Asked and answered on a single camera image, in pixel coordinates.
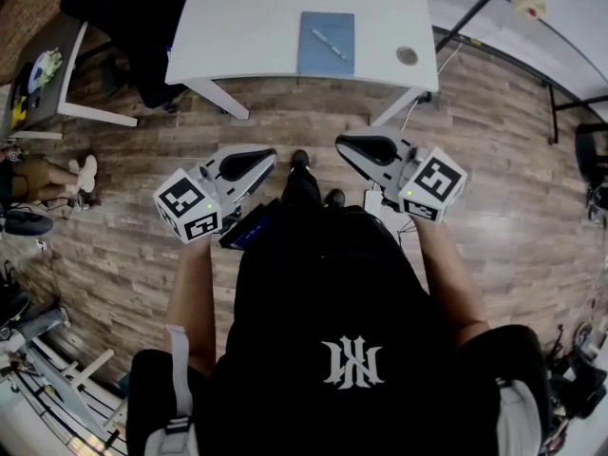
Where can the yellow black object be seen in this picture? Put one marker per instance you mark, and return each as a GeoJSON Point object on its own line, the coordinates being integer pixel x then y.
{"type": "Point", "coordinates": [18, 109]}

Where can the black framed glass board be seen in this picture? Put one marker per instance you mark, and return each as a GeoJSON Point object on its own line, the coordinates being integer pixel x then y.
{"type": "Point", "coordinates": [475, 3]}

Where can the white metal rack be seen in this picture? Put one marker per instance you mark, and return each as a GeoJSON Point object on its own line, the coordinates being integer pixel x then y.
{"type": "Point", "coordinates": [52, 387]}

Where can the person's right forearm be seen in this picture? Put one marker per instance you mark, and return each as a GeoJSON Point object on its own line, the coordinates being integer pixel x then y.
{"type": "Point", "coordinates": [446, 283]}

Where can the silver pen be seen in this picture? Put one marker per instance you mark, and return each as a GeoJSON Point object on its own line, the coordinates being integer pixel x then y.
{"type": "Point", "coordinates": [328, 44]}

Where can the blue notebook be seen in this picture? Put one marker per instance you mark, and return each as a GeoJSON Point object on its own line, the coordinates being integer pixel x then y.
{"type": "Point", "coordinates": [332, 22]}

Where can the white flowers on round plate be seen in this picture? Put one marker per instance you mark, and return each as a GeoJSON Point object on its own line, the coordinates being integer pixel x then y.
{"type": "Point", "coordinates": [46, 68]}

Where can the black swivel chair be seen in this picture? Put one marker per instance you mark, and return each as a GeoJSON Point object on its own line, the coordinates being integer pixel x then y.
{"type": "Point", "coordinates": [594, 169]}

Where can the black equipment pile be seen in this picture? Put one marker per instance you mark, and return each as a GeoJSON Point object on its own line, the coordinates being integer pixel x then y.
{"type": "Point", "coordinates": [577, 378]}

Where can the person's black shoe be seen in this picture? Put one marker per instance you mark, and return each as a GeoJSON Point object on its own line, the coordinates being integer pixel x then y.
{"type": "Point", "coordinates": [335, 197]}
{"type": "Point", "coordinates": [300, 160]}

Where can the dark side table white legs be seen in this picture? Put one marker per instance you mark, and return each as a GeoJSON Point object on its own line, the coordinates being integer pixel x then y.
{"type": "Point", "coordinates": [62, 98]}

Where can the person's black printed t-shirt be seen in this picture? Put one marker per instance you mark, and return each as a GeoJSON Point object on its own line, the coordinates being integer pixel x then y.
{"type": "Point", "coordinates": [332, 292]}

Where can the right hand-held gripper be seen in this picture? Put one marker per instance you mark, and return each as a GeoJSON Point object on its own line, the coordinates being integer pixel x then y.
{"type": "Point", "coordinates": [430, 185]}

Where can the person's left forearm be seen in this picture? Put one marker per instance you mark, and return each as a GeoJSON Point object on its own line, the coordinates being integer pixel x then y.
{"type": "Point", "coordinates": [192, 302]}

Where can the white power adapter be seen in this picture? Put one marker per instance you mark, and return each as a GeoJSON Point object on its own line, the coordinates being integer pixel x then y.
{"type": "Point", "coordinates": [374, 202]}

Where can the black device with blue screen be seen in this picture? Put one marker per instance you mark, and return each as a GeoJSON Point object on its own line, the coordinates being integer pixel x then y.
{"type": "Point", "coordinates": [247, 228]}

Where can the black office chair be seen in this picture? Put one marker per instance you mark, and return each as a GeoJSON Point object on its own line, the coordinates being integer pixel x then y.
{"type": "Point", "coordinates": [128, 22]}

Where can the person's left black shoe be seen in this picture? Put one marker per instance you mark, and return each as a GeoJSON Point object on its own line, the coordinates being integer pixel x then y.
{"type": "Point", "coordinates": [300, 160]}

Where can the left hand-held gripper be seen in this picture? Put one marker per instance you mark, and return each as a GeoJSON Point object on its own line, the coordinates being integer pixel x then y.
{"type": "Point", "coordinates": [187, 202]}

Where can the person's black trousers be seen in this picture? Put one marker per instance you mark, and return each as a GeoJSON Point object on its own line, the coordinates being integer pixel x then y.
{"type": "Point", "coordinates": [301, 188]}

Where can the white desk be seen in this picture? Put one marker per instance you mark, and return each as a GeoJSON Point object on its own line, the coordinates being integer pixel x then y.
{"type": "Point", "coordinates": [237, 31]}

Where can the person's right black shoe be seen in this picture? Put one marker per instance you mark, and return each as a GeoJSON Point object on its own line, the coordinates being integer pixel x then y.
{"type": "Point", "coordinates": [335, 197]}

